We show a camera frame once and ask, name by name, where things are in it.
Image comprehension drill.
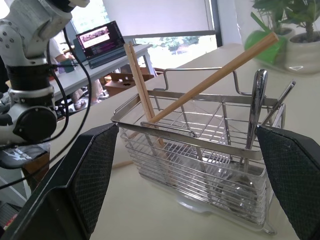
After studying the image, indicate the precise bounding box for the large white plant pot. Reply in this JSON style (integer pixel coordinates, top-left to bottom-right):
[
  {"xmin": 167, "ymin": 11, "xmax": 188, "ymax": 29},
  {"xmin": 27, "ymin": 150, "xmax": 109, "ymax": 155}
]
[{"xmin": 284, "ymin": 31, "xmax": 320, "ymax": 75}]

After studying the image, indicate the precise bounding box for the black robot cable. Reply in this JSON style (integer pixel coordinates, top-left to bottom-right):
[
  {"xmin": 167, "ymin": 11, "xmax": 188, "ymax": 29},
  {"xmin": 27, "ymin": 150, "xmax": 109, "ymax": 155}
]
[
  {"xmin": 0, "ymin": 26, "xmax": 92, "ymax": 190},
  {"xmin": 37, "ymin": 46, "xmax": 70, "ymax": 148}
]

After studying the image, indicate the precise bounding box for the white plastic drip tray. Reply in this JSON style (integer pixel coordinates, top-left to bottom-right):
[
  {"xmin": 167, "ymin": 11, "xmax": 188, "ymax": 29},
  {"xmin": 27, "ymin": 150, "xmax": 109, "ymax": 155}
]
[{"xmin": 175, "ymin": 193, "xmax": 276, "ymax": 236}]

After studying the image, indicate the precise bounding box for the brown cardboard box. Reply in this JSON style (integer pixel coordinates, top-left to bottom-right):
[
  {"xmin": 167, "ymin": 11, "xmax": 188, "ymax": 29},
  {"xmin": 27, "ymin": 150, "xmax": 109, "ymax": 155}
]
[{"xmin": 103, "ymin": 71, "xmax": 156, "ymax": 98}]

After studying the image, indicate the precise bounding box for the thin metal cutlery piece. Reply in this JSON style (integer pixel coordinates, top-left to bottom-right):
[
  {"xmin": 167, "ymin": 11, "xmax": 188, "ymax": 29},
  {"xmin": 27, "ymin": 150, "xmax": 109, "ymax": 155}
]
[{"xmin": 260, "ymin": 79, "xmax": 297, "ymax": 126}]

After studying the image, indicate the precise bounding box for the silver wire basket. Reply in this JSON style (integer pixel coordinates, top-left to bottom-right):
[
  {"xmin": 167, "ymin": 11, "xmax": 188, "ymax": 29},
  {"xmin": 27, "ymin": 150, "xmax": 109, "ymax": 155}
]
[{"xmin": 110, "ymin": 66, "xmax": 287, "ymax": 236}]

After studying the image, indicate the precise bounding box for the open laptop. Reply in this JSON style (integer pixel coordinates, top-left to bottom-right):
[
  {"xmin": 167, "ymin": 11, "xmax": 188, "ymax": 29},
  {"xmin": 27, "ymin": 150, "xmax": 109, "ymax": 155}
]
[{"xmin": 75, "ymin": 20, "xmax": 127, "ymax": 70}]

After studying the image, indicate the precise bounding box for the grey printed cloth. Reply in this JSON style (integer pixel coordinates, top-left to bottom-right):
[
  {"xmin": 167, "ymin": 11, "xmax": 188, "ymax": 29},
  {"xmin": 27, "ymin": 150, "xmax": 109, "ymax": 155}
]
[{"xmin": 0, "ymin": 144, "xmax": 49, "ymax": 171}]

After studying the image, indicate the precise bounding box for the green potted plant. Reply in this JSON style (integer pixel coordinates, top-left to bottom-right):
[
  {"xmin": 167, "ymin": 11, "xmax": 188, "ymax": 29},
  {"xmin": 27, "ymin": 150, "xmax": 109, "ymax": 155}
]
[
  {"xmin": 250, "ymin": 0, "xmax": 291, "ymax": 32},
  {"xmin": 284, "ymin": 0, "xmax": 320, "ymax": 43}
]

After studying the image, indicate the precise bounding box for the metal spoon handle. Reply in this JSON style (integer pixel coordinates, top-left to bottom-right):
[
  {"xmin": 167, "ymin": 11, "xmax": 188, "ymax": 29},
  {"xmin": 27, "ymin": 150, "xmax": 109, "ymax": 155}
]
[{"xmin": 224, "ymin": 68, "xmax": 269, "ymax": 201}]

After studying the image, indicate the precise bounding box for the wooden chopstick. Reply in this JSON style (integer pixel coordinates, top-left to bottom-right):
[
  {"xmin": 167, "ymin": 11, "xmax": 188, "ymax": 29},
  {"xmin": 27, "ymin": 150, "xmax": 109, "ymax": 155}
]
[
  {"xmin": 128, "ymin": 41, "xmax": 168, "ymax": 159},
  {"xmin": 124, "ymin": 42, "xmax": 161, "ymax": 151},
  {"xmin": 113, "ymin": 160, "xmax": 134, "ymax": 169},
  {"xmin": 127, "ymin": 31, "xmax": 279, "ymax": 140}
]

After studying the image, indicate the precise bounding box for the green watering can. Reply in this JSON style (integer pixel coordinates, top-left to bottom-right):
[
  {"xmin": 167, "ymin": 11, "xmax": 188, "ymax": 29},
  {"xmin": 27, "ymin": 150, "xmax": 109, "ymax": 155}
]
[{"xmin": 243, "ymin": 11, "xmax": 289, "ymax": 68}]

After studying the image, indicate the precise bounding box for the small white plant pot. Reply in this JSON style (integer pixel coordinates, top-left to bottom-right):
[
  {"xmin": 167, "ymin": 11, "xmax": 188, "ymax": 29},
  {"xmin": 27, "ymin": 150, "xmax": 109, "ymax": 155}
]
[{"xmin": 274, "ymin": 26, "xmax": 296, "ymax": 40}]

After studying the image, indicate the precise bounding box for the person in white shirt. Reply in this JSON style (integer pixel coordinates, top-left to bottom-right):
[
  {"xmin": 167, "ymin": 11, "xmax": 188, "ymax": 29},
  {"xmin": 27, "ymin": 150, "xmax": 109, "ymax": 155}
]
[{"xmin": 48, "ymin": 31, "xmax": 107, "ymax": 111}]

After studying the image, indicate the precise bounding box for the grey desk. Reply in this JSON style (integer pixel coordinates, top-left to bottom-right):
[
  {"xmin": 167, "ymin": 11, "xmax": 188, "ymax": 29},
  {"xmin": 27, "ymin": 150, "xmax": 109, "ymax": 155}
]
[{"xmin": 51, "ymin": 43, "xmax": 154, "ymax": 102}]

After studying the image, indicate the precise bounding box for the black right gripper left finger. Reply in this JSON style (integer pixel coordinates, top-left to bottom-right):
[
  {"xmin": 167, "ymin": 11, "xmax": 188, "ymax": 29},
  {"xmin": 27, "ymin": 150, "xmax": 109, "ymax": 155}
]
[{"xmin": 0, "ymin": 122, "xmax": 120, "ymax": 240}]

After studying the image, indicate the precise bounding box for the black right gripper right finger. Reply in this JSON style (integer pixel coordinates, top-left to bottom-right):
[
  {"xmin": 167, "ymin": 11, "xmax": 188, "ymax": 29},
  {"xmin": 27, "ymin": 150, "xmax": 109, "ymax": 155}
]
[{"xmin": 255, "ymin": 124, "xmax": 320, "ymax": 240}]

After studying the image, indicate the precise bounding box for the white roller blind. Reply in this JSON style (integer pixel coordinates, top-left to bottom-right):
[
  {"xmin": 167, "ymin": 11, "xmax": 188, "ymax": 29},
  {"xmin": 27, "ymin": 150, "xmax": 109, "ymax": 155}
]
[{"xmin": 102, "ymin": 0, "xmax": 216, "ymax": 40}]

